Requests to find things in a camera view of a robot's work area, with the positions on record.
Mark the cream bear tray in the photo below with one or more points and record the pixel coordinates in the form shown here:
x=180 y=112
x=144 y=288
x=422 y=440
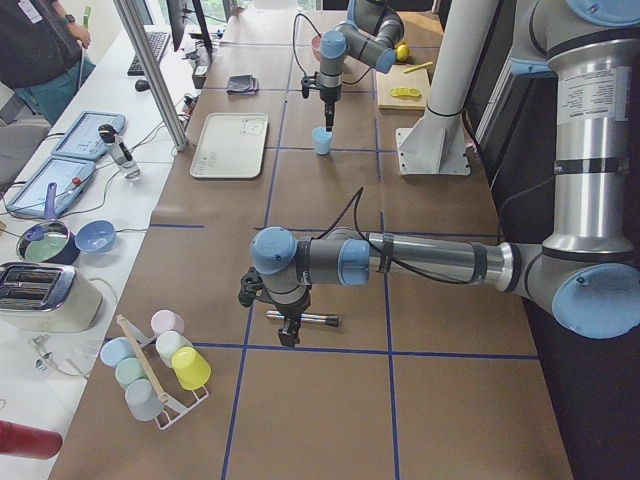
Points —
x=230 y=146

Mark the steel muddler black tip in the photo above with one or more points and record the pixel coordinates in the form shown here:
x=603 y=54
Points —
x=329 y=320

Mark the yellow lemon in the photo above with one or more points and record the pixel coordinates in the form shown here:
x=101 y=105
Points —
x=402 y=52

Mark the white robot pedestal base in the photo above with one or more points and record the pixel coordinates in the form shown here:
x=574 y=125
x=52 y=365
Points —
x=435 y=144

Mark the green cup on rack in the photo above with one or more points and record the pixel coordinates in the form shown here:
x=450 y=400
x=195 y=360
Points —
x=128 y=371

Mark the blue teach pendant far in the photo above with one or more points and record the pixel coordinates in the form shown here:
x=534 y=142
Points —
x=82 y=141

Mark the aluminium frame post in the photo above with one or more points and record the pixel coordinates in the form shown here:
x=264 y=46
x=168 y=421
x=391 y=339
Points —
x=137 y=35

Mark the yellow cup on rack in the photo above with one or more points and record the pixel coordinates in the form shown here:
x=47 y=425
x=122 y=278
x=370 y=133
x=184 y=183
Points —
x=191 y=368

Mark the white cup rack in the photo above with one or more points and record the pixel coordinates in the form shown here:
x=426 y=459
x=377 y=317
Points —
x=174 y=408

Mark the blue teach pendant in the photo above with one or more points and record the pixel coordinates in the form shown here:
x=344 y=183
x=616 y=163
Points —
x=82 y=141
x=72 y=176

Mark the grey cup on rack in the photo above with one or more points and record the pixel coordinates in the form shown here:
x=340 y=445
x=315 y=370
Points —
x=142 y=401

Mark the pink bowl of ice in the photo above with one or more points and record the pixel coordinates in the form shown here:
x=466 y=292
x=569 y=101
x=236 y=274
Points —
x=315 y=45

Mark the lemon slices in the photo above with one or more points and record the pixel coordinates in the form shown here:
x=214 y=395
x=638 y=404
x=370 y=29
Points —
x=405 y=92

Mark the black computer mouse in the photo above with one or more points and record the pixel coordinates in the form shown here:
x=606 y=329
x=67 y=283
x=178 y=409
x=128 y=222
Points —
x=141 y=85

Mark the blue saucepan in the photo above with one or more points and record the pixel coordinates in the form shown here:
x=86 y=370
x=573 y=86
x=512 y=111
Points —
x=49 y=241

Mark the red bottle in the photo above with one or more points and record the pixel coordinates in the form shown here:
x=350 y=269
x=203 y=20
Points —
x=29 y=442

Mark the wooden cutting board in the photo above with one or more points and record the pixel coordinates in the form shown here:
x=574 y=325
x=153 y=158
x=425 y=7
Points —
x=396 y=78

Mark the yellow plastic knife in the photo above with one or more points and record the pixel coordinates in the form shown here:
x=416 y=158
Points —
x=417 y=67

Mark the black monitor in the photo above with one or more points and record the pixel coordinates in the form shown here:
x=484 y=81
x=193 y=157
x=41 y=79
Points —
x=189 y=31

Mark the clear water bottle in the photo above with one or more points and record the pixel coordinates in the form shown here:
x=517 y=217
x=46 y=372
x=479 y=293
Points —
x=118 y=151

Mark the blue cup on rack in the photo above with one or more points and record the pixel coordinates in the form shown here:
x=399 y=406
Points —
x=116 y=350

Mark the white cup on rack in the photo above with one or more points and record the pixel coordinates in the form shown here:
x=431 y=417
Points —
x=168 y=343

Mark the grey folded cloth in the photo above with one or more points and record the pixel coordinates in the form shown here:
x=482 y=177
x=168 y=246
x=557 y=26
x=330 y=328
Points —
x=245 y=84

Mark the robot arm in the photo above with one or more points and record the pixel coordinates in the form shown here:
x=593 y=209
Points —
x=577 y=274
x=369 y=34

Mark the blue teach pendant near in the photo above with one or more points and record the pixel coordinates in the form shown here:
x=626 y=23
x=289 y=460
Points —
x=72 y=176

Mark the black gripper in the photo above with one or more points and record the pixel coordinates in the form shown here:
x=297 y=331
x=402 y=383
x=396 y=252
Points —
x=328 y=96
x=293 y=308

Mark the pink cup on rack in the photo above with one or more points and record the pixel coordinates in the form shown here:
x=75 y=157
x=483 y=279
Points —
x=166 y=320

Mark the blue bowl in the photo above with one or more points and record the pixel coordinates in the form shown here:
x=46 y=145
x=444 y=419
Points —
x=96 y=237

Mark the person in dark shirt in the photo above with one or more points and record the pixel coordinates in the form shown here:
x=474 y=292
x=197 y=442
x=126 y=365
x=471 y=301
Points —
x=42 y=55

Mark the light blue plastic cup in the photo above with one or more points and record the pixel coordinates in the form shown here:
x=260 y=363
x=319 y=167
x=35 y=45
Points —
x=322 y=139

